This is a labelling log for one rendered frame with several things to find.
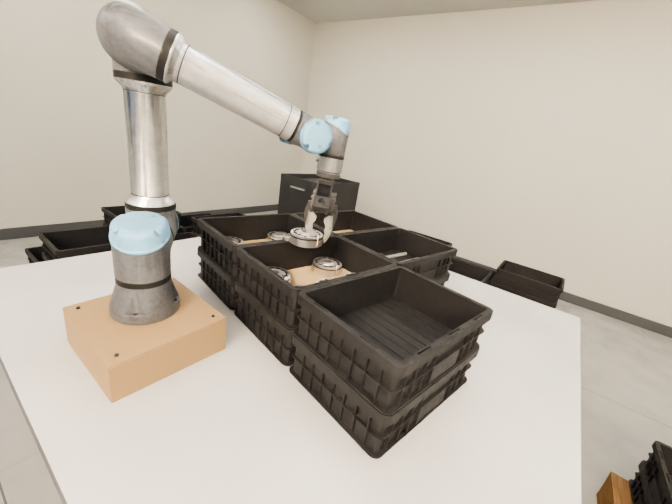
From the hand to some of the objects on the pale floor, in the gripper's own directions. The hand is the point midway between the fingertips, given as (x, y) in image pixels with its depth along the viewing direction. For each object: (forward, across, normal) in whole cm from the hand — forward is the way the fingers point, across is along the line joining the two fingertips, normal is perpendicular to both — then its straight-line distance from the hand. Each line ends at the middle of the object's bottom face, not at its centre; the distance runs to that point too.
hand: (316, 238), depth 98 cm
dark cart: (+97, +12, -201) cm, 223 cm away
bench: (+97, -9, -11) cm, 98 cm away
